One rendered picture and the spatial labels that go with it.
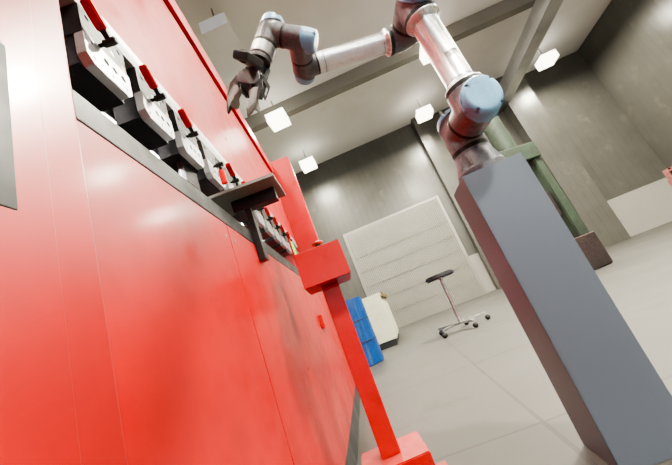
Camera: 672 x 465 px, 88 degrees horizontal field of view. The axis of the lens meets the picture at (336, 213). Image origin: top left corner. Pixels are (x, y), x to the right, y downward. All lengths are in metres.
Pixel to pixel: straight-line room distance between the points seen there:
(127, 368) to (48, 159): 0.23
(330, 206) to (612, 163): 8.22
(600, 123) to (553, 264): 12.06
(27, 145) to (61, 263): 0.06
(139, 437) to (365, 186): 10.81
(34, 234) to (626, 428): 1.12
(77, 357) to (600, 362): 1.04
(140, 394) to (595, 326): 0.97
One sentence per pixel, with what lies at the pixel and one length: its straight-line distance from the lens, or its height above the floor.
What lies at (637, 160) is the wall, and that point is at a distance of 12.97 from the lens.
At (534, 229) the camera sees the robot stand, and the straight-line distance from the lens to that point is 1.07.
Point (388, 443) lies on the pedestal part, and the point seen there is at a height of 0.15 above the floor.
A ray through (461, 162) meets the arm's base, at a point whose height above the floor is 0.83.
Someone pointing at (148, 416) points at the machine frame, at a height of 0.49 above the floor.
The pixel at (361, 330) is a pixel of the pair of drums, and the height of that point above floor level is 0.41.
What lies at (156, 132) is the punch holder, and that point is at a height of 1.18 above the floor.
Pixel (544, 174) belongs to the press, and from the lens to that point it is 6.47.
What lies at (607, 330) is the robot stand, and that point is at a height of 0.28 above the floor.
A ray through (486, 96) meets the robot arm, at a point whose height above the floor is 0.93.
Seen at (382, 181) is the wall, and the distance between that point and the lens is 11.09.
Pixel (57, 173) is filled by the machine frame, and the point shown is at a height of 0.63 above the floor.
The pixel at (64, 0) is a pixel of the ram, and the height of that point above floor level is 1.34.
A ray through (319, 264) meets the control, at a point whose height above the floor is 0.72.
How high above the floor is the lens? 0.50
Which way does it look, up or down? 18 degrees up
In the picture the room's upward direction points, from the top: 22 degrees counter-clockwise
